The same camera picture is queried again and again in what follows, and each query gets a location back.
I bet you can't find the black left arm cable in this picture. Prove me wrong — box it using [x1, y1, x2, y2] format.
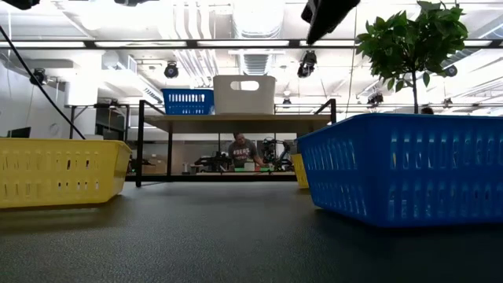
[0, 24, 86, 141]

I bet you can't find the blue slotted plastic basket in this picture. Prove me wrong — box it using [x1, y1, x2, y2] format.
[296, 112, 503, 229]
[160, 87, 216, 116]

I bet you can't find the white plastic basket with handle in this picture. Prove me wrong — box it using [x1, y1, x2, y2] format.
[212, 74, 277, 116]

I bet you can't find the black table mat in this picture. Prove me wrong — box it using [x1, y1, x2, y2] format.
[0, 180, 503, 283]

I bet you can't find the black frame background desk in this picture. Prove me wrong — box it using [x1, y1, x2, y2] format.
[64, 102, 131, 141]

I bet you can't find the wooden shelf with black frame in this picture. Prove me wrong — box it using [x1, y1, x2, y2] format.
[124, 98, 338, 189]

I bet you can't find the yellow slotted plastic basket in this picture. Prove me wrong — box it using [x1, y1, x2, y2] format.
[291, 153, 310, 190]
[0, 137, 133, 210]

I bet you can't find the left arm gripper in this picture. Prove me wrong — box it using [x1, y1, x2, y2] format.
[113, 0, 160, 7]

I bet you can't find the green potted plant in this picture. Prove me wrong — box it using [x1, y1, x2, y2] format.
[355, 0, 469, 116]

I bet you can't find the ceiling air vent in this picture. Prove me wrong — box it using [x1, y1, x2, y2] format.
[242, 53, 270, 80]

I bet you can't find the black computer monitor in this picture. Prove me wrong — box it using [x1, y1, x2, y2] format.
[6, 126, 32, 139]

